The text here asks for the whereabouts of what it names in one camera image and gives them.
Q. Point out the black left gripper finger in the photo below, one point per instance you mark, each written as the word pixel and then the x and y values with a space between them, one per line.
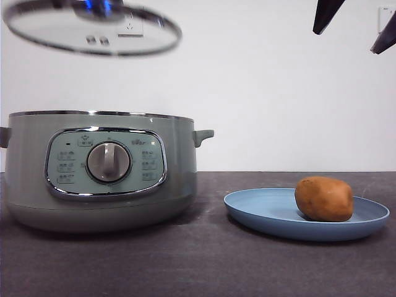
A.
pixel 62 3
pixel 114 2

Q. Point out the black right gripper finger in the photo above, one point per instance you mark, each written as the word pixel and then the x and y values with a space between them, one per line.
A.
pixel 326 14
pixel 386 37

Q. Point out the glass lid with green knob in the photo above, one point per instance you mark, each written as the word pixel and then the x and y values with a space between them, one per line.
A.
pixel 46 28

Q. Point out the brown potato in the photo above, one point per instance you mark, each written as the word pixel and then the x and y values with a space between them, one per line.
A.
pixel 325 198

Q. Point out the blue round plate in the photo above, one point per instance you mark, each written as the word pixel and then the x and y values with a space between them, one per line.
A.
pixel 266 210

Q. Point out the pale green electric steamer pot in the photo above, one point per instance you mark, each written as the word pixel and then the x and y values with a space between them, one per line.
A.
pixel 173 201

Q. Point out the white wall socket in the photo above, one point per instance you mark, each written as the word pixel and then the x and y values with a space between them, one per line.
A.
pixel 383 17
pixel 130 29

